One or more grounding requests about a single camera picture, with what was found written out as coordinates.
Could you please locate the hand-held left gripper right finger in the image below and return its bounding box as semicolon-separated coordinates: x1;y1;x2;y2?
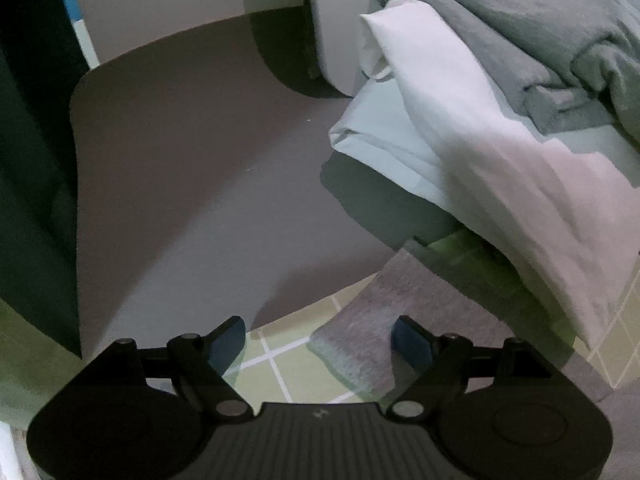
382;314;556;421

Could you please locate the white round post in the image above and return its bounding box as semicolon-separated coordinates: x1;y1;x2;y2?
302;0;373;98

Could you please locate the crumpled grey cloth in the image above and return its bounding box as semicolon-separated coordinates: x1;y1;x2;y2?
370;0;640;146

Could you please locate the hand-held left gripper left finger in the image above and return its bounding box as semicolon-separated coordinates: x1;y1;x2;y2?
92;315;253;423

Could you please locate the white folded quilt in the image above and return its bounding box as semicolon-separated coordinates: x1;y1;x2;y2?
327;0;640;356

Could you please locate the green checked bed sheet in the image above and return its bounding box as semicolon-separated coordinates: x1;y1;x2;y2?
0;230;640;431

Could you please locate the dark green cloth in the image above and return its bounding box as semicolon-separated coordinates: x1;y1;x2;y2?
0;0;83;361

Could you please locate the grey garment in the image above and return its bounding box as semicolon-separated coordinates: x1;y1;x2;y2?
306;247;640;411

